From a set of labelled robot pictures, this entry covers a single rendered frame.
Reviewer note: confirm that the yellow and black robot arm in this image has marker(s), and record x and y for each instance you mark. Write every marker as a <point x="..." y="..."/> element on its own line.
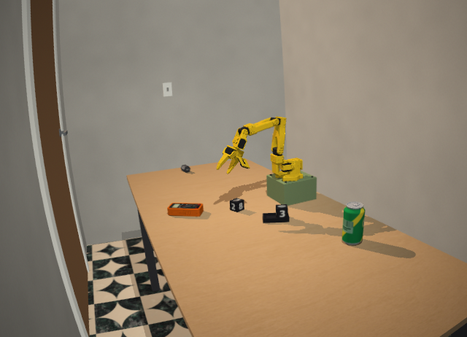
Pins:
<point x="290" y="167"/>

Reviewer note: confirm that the green drink can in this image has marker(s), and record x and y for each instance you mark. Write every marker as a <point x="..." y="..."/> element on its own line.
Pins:
<point x="353" y="222"/>

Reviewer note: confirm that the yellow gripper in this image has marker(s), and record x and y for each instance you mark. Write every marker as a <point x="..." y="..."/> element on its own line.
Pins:
<point x="231" y="152"/>

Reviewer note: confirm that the orange digital multimeter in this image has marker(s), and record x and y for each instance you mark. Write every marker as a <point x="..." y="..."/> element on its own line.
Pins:
<point x="184" y="209"/>

